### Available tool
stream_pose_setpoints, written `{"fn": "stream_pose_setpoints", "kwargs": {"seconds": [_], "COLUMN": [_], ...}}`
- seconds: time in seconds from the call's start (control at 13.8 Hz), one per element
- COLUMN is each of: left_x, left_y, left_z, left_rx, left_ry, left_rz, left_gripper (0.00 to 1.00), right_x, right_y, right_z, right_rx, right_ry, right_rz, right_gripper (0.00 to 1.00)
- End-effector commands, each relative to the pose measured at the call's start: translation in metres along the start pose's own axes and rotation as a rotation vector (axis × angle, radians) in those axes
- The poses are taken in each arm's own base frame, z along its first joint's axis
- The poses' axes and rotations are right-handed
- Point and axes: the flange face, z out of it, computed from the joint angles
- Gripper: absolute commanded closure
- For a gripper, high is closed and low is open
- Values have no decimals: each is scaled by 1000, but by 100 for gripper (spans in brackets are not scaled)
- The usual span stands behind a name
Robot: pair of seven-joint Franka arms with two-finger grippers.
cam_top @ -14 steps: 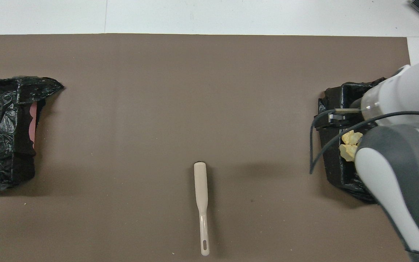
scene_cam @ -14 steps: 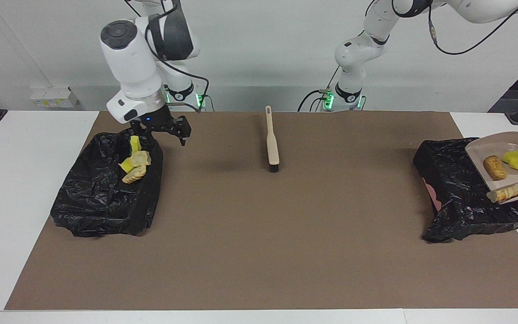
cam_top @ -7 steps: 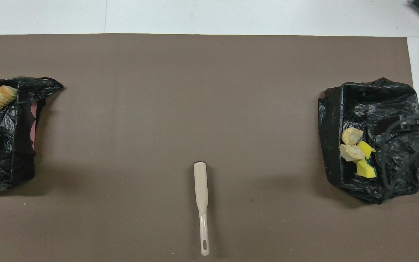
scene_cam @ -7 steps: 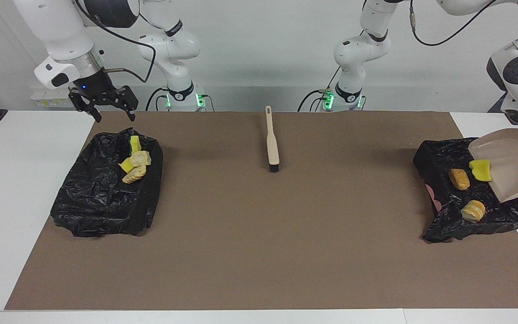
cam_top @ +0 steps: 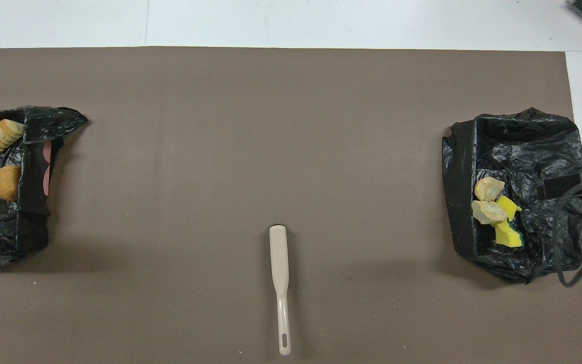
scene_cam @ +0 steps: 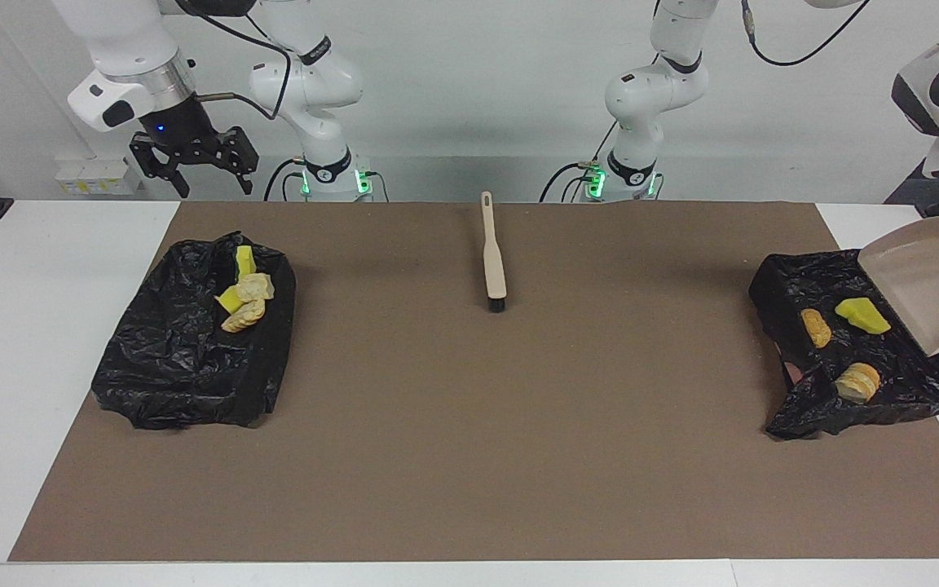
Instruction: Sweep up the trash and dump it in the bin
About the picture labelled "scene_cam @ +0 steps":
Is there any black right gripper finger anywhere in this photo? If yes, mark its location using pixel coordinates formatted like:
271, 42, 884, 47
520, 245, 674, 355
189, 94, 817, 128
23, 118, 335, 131
128, 135, 193, 200
221, 125, 261, 197

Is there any striped croissant roll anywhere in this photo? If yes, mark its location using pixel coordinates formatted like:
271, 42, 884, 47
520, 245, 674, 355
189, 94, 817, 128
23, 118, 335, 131
834, 362, 883, 405
220, 298, 267, 333
236, 272, 276, 302

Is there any beige hand brush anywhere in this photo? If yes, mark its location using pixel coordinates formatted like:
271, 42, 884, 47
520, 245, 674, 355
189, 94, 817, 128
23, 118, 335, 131
479, 191, 509, 316

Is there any brown bread roll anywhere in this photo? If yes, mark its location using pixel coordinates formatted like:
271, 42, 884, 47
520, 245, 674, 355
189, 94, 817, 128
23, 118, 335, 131
800, 307, 833, 351

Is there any beige plastic dustpan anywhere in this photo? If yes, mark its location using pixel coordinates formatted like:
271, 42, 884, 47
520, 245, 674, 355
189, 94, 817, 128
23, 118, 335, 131
856, 215, 939, 357

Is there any black bag lined bin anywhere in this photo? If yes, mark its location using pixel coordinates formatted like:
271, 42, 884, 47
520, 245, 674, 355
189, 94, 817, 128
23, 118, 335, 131
90, 231, 298, 431

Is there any pink bin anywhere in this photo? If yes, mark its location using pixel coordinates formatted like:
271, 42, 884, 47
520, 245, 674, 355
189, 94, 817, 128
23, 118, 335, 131
775, 338, 805, 386

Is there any black bag on pink bin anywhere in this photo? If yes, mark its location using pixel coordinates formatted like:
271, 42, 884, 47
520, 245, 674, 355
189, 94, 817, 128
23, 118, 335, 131
747, 249, 939, 442

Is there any brown paper table mat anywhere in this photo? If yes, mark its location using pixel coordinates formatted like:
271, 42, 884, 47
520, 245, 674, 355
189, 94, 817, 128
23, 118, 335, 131
9, 201, 939, 563

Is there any black base cable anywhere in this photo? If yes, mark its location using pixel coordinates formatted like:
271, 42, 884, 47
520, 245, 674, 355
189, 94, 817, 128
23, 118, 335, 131
540, 161, 602, 202
263, 157, 307, 202

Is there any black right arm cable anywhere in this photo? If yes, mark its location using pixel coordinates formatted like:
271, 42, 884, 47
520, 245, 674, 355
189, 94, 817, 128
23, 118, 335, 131
180, 0, 295, 121

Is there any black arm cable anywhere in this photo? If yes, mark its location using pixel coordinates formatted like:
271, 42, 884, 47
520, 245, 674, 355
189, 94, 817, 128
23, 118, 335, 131
743, 0, 874, 68
180, 0, 295, 121

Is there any white wall power box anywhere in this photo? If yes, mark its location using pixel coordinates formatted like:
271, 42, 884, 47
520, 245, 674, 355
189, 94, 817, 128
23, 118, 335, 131
55, 157, 145, 196

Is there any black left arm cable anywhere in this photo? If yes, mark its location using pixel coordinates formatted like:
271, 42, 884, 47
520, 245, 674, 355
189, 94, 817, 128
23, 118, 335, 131
743, 0, 874, 68

